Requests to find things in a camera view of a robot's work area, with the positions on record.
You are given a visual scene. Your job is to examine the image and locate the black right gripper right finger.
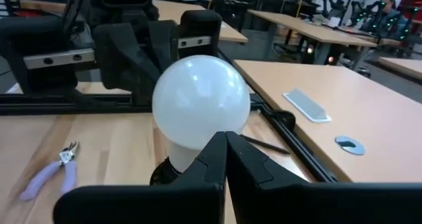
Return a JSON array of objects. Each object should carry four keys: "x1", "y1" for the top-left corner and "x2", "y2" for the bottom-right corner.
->
[{"x1": 226, "y1": 131, "x2": 422, "y2": 224}]

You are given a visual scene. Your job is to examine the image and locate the purple handled pliers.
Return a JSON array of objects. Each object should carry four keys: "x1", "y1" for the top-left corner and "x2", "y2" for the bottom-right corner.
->
[{"x1": 18, "y1": 140, "x2": 80, "y2": 202}]

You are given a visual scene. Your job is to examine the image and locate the person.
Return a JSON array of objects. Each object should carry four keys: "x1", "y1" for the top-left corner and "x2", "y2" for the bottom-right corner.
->
[{"x1": 361, "y1": 0, "x2": 409, "y2": 40}]

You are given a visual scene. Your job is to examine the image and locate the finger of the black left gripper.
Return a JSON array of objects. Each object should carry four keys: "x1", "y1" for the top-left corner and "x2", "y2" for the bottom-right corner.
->
[
  {"x1": 94, "y1": 22, "x2": 161, "y2": 105},
  {"x1": 148, "y1": 19, "x2": 179, "y2": 72}
]

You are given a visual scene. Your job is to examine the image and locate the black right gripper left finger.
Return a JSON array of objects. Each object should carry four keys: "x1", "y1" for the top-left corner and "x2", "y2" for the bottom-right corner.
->
[{"x1": 54, "y1": 131, "x2": 228, "y2": 224}]

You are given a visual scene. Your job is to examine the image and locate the black aluminium frame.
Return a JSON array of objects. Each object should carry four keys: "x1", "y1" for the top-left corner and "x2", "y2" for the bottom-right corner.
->
[{"x1": 0, "y1": 49, "x2": 338, "y2": 184}]

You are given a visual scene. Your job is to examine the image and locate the black pen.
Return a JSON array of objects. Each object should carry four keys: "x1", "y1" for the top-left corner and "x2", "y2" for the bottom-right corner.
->
[{"x1": 239, "y1": 134, "x2": 291, "y2": 155}]

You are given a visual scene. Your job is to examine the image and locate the white light bulb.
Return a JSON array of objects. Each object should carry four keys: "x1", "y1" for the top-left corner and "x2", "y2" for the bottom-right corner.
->
[{"x1": 151, "y1": 55, "x2": 251, "y2": 174}]

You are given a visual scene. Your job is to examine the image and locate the grey cable grommet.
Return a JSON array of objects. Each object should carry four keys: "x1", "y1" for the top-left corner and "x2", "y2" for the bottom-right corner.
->
[{"x1": 334, "y1": 135, "x2": 366, "y2": 155}]

